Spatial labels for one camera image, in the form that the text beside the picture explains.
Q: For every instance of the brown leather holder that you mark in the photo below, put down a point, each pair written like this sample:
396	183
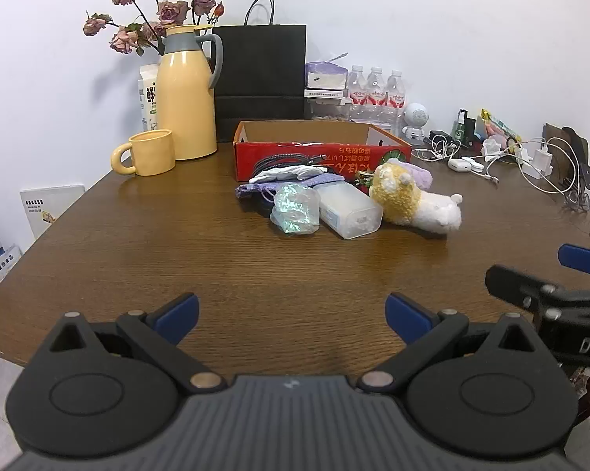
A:
555	140

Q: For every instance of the yellow white alpaca plush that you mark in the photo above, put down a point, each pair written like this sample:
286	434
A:
408	201

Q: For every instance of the white robot toy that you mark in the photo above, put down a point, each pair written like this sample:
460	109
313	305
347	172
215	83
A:
416	117

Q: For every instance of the translucent plastic case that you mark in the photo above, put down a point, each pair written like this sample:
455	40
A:
349	211

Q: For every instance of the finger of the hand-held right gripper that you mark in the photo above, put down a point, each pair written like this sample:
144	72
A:
584	260
508	282

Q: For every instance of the white charger plug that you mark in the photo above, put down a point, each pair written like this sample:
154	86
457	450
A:
538	162

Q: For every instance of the white carton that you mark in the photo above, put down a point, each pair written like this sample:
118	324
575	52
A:
147	93

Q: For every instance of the iridescent bundle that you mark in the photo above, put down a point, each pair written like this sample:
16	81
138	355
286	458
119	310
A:
295	208

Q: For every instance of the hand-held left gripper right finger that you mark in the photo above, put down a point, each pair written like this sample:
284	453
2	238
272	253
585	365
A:
405	316

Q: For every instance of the purple fuzzy plush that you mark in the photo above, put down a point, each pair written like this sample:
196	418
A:
417	174

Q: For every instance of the white glove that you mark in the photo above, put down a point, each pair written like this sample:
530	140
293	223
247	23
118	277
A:
285	172

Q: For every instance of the small black charger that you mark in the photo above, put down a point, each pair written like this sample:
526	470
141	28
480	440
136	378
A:
440	136

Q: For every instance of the clear water bottle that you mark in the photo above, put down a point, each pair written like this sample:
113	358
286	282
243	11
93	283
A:
396	92
357	88
376	89

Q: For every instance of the yellow mug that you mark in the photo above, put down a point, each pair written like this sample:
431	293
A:
152	154

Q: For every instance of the red cardboard box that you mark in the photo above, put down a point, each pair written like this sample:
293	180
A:
295	154

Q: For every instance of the yellow thermos jug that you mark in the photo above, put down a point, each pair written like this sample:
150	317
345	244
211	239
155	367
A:
184	103

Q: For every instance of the white cardboard box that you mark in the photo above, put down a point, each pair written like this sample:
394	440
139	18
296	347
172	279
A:
54	208

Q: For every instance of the dried rose bouquet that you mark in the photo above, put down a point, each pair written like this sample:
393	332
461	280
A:
170	12

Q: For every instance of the colourful snack packet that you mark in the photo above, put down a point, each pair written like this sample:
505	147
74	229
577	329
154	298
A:
496	125

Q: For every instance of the white earbuds case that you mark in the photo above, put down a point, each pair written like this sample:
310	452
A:
464	165

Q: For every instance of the purple tissue pack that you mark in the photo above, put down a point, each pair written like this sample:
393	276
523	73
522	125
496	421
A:
324	78

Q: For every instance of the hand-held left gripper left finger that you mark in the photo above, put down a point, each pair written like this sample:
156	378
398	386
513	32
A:
179	316

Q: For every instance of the black paper bag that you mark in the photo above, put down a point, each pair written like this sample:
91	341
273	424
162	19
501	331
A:
260	73

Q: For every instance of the flat white box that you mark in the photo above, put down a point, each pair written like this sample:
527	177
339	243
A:
324	94

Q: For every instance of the green pump bottle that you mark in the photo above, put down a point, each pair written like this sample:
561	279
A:
458	127

